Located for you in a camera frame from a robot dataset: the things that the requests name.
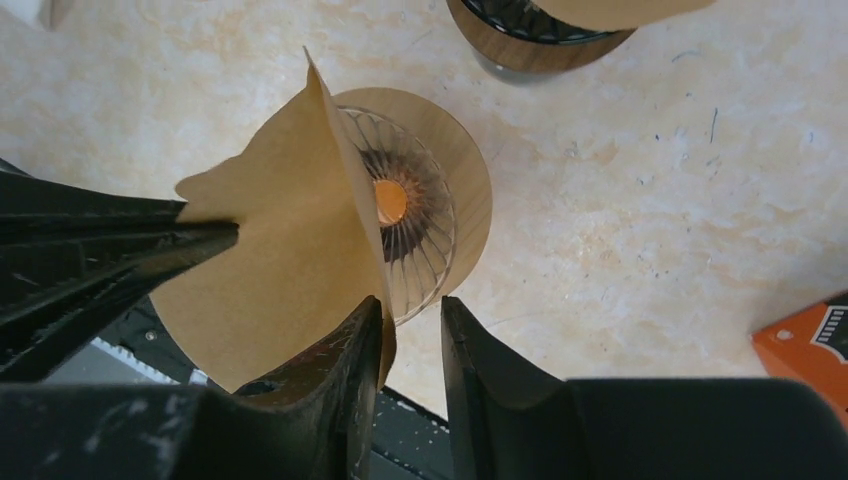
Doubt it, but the coffee filter box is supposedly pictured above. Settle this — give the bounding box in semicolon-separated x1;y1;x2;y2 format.
750;292;847;424

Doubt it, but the orange glass flask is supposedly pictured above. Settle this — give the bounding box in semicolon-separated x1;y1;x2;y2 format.
374;179;409;227

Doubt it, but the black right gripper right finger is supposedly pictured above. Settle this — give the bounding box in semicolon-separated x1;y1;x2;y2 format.
441;297;847;479

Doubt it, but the clear glass dripper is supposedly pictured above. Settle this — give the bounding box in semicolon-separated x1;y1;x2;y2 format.
341;106;457;325

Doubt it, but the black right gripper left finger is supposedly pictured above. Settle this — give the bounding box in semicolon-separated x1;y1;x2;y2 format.
1;297;383;479

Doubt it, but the brown paper coffee filter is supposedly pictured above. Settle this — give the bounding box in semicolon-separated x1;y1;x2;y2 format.
533;0;714;31

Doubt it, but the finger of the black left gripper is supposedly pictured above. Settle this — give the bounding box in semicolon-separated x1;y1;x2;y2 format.
1;160;185;239
1;222;238;383

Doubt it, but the blue glass dripper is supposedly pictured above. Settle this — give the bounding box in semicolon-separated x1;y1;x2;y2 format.
461;0;614;46

